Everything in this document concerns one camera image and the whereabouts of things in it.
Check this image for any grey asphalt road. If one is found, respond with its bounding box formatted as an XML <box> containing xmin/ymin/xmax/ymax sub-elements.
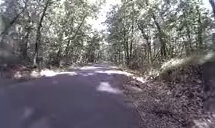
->
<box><xmin>0</xmin><ymin>62</ymin><xmax>143</xmax><ymax>128</ymax></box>

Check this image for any wood of green trees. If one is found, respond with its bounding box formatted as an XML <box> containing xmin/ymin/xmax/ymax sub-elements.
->
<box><xmin>0</xmin><ymin>0</ymin><xmax>215</xmax><ymax>73</ymax></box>

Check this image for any leaf-covered dirt verge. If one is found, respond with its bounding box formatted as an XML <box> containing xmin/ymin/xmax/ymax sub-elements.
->
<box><xmin>108</xmin><ymin>63</ymin><xmax>215</xmax><ymax>128</ymax></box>
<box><xmin>0</xmin><ymin>63</ymin><xmax>79</xmax><ymax>83</ymax></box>

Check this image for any dark tree trunk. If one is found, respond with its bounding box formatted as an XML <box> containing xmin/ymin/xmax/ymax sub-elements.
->
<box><xmin>202</xmin><ymin>0</ymin><xmax>215</xmax><ymax>114</ymax></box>

